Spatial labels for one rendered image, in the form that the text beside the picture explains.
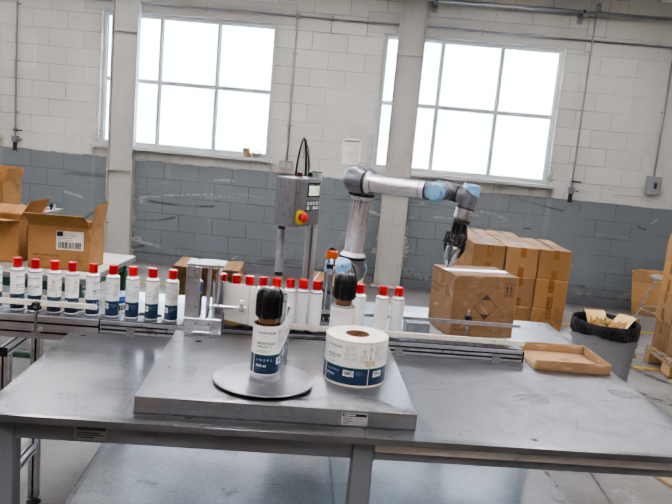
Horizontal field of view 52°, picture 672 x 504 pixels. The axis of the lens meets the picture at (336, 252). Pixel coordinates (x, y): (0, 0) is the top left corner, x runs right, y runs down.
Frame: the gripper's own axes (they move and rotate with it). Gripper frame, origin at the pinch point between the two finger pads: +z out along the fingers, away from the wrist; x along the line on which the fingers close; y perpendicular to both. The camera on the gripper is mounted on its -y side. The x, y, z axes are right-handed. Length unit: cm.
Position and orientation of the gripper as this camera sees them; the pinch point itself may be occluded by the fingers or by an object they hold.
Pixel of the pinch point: (448, 264)
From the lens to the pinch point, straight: 301.3
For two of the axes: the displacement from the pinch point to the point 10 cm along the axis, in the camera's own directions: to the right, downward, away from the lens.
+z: -2.9, 9.5, 1.2
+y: -4.0, 0.0, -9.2
